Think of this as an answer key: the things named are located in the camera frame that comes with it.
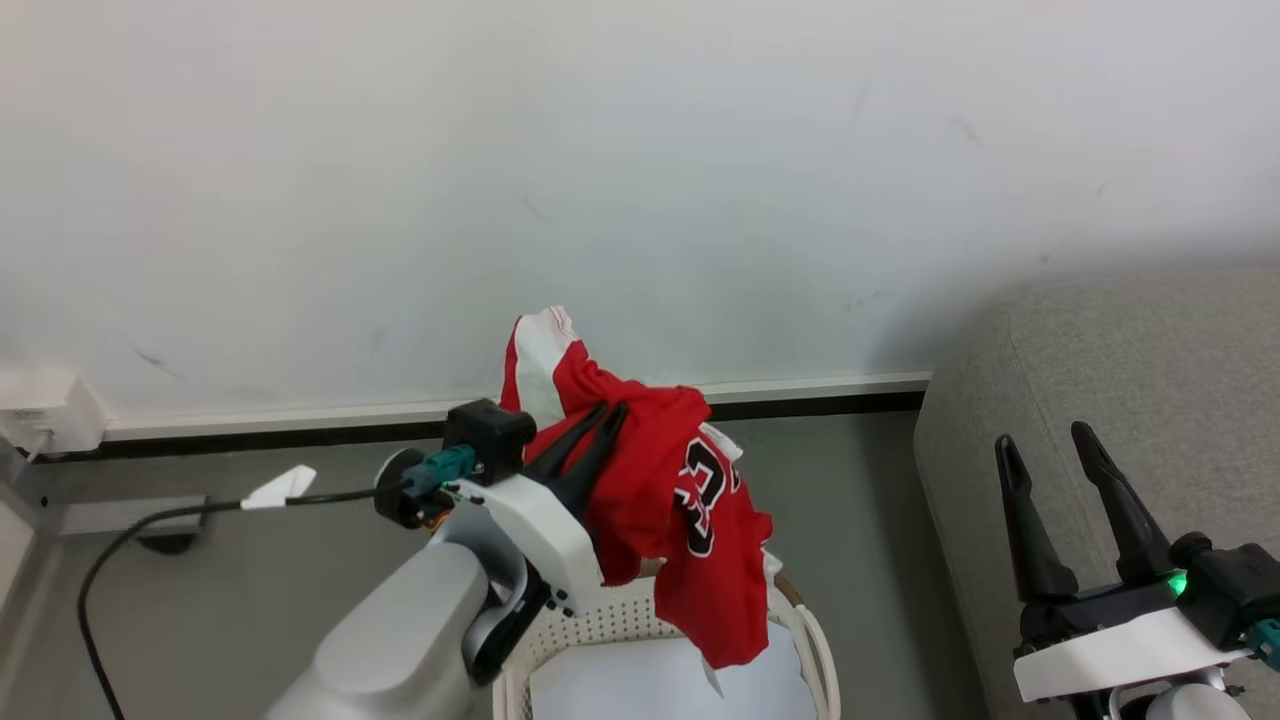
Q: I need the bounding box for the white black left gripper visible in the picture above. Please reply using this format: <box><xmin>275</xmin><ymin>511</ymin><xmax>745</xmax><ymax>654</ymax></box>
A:
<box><xmin>374</xmin><ymin>401</ymin><xmax>631</xmax><ymax>687</ymax></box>

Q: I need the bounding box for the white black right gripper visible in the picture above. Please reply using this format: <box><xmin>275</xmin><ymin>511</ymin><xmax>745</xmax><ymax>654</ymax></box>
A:
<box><xmin>994</xmin><ymin>420</ymin><xmax>1253</xmax><ymax>704</ymax></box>

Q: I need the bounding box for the red white number jersey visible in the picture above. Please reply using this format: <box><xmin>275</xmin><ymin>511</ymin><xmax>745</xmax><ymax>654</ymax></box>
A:
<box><xmin>499</xmin><ymin>305</ymin><xmax>775</xmax><ymax>670</ymax></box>

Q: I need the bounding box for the white perforated laundry basket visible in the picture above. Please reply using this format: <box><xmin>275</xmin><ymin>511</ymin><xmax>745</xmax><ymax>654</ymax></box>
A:
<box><xmin>492</xmin><ymin>570</ymin><xmax>843</xmax><ymax>720</ymax></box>

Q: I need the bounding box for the grey fabric sofa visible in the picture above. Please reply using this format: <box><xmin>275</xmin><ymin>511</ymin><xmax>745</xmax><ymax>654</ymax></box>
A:
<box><xmin>913</xmin><ymin>266</ymin><xmax>1280</xmax><ymax>720</ymax></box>

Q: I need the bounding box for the white cloth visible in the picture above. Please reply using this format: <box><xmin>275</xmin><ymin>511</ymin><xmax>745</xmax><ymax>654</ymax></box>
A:
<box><xmin>528</xmin><ymin>634</ymin><xmax>821</xmax><ymax>720</ymax></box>

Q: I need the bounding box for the white black baseboard strip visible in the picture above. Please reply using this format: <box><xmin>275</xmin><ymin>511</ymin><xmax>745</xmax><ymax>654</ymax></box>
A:
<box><xmin>30</xmin><ymin>372</ymin><xmax>933</xmax><ymax>465</ymax></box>

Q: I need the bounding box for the grey floor outlet box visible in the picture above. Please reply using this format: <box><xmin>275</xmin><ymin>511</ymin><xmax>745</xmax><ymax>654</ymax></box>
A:
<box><xmin>58</xmin><ymin>494</ymin><xmax>213</xmax><ymax>557</ymax></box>

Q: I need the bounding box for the teal left cable connector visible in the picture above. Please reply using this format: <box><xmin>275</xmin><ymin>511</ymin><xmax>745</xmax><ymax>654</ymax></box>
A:
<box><xmin>403</xmin><ymin>445</ymin><xmax>479</xmax><ymax>498</ymax></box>

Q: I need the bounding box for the white paper cable tag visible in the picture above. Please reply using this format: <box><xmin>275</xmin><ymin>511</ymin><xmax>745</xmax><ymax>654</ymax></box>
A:
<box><xmin>240</xmin><ymin>464</ymin><xmax>318</xmax><ymax>512</ymax></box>

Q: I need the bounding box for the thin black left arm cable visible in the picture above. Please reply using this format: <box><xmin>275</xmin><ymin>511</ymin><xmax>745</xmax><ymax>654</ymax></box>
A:
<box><xmin>77</xmin><ymin>482</ymin><xmax>413</xmax><ymax>720</ymax></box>

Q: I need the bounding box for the white wall power socket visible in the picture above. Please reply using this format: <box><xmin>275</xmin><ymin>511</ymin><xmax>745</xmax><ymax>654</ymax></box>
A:
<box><xmin>0</xmin><ymin>372</ymin><xmax>108</xmax><ymax>457</ymax></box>

